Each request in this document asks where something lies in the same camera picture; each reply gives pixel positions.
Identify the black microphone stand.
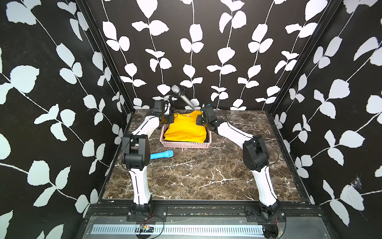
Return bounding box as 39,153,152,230
167,95,177,113

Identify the black t-shirt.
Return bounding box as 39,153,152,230
204,131,209,143

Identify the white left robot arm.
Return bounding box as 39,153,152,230
121,114,174,215

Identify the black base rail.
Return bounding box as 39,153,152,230
85,200,325,225

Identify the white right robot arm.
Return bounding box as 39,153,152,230
197,116,281,221

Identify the pink plastic basket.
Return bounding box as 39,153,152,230
160,124,212,148

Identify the small circuit board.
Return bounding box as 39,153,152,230
138,225,154,234

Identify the blue toy microphone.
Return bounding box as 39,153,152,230
150,150,174,160

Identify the yellow t-shirt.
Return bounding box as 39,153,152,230
164,110,207,143

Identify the silver microphone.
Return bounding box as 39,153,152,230
171,85,196,110

